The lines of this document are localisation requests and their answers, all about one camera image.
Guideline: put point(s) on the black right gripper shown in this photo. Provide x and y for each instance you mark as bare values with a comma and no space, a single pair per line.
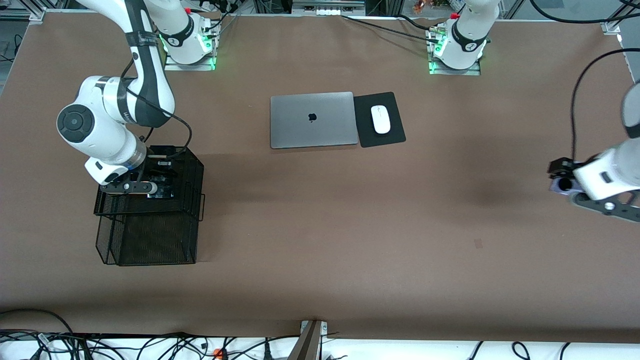
156,176

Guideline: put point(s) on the lavender flip phone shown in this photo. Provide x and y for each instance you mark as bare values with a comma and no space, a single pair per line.
556,186

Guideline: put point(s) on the black slab smartphone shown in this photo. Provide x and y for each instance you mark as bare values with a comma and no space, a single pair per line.
165,194

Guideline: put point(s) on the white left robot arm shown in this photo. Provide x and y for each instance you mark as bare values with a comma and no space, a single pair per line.
610,172

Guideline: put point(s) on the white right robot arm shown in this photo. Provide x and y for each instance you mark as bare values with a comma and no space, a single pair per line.
100,130

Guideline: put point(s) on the black mesh two-tier tray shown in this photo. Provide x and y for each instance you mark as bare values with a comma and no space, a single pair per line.
150,235

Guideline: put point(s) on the silver closed laptop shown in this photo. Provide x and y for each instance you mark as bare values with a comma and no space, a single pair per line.
300,125

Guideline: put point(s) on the black mouse pad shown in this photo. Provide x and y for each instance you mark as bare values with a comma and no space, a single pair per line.
395,130

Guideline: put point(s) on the white computer mouse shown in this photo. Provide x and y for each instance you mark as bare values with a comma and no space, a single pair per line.
380,120

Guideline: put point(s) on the white power strip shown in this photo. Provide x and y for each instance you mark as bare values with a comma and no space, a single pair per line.
327,10

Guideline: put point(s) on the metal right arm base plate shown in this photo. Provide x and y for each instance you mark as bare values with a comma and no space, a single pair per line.
175,67

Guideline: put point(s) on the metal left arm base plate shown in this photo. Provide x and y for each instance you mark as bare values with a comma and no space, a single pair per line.
450,72

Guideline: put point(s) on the aluminium corner bracket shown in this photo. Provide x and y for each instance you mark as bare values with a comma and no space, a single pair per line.
607,26

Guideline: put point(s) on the aluminium frame rail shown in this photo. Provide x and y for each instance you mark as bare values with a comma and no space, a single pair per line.
20,15

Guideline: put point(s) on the grey metal camera post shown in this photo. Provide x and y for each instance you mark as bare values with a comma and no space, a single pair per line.
307,342

